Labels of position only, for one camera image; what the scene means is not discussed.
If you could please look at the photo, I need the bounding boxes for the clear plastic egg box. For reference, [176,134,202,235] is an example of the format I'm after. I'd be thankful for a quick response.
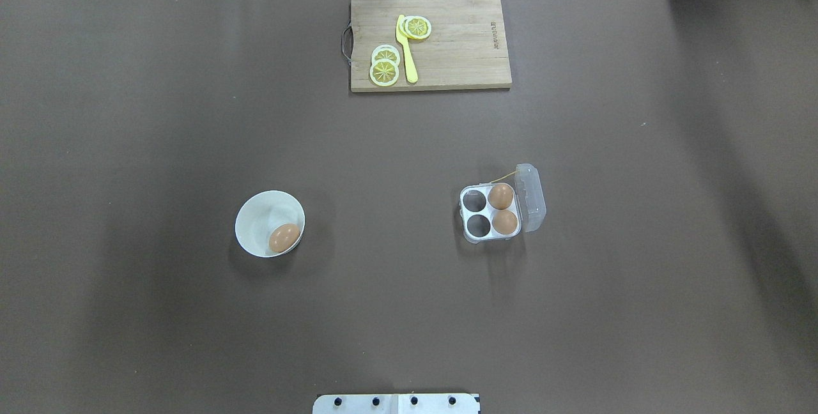
[458,164,547,244]

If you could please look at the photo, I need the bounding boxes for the brown egg from bowl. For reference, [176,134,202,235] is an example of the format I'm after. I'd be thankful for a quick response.
[268,223,301,254]

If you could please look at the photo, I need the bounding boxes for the brown egg far box slot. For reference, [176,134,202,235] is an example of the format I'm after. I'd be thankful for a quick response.
[488,182,514,210]

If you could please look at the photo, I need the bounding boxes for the brown egg box slot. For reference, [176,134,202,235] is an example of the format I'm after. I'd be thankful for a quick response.
[488,182,514,210]
[493,208,519,234]

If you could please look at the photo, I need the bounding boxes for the brown egg near box slot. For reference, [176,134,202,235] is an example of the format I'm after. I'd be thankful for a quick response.
[493,208,519,234]

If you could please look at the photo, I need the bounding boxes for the yellow rubber band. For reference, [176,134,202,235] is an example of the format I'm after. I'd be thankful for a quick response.
[489,171,517,184]

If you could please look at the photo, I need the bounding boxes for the upper lemon slice of pair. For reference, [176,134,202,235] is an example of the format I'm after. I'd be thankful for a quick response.
[371,44,401,65]

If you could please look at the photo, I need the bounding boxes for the yellow plastic knife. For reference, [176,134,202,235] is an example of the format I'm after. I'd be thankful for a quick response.
[395,14,419,83]

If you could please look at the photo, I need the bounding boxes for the wooden cutting board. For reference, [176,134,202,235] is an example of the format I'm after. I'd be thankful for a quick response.
[350,0,513,93]

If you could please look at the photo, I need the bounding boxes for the white bowl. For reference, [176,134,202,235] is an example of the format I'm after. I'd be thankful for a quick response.
[235,190,305,259]

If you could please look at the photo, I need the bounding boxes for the lemon slice near knife tip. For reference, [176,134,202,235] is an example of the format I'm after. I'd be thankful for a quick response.
[398,15,432,40]

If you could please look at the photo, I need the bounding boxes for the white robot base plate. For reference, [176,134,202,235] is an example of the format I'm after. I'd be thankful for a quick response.
[312,392,481,413]

